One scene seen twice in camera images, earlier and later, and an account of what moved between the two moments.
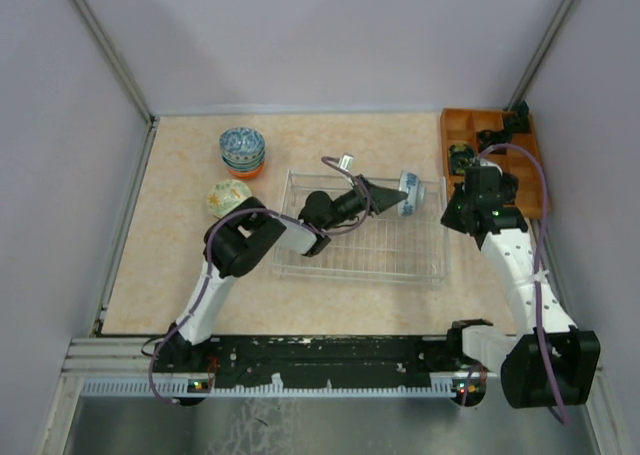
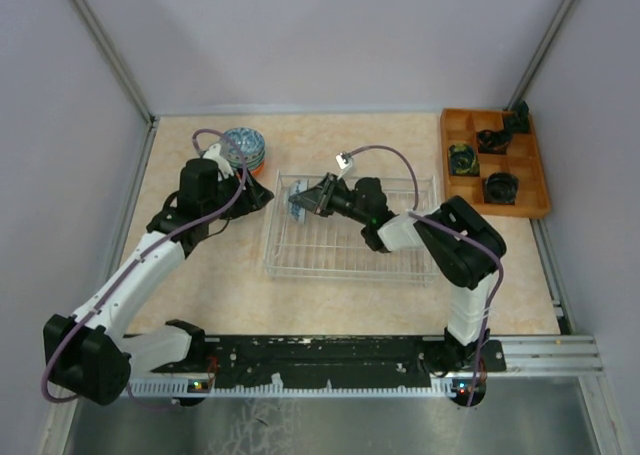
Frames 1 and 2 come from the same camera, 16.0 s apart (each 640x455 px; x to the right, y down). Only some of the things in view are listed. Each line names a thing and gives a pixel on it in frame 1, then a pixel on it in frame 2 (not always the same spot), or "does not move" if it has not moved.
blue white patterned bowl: x=415 y=189 -> x=297 y=213
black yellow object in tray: x=461 y=157 does not move
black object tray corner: x=519 y=121 does not move
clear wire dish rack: x=392 y=248 does not move
